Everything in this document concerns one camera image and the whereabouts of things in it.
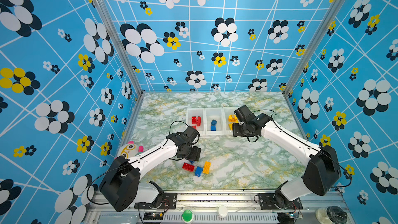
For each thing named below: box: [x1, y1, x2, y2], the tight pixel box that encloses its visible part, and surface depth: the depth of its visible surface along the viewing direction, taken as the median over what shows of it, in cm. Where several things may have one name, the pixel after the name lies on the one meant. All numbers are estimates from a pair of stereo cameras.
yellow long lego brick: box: [202, 161, 211, 175], surface depth 85 cm
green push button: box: [182, 209, 193, 222], surface depth 64 cm
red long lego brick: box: [181, 162, 195, 173], surface depth 84 cm
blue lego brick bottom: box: [194, 165, 204, 178], surface depth 83 cm
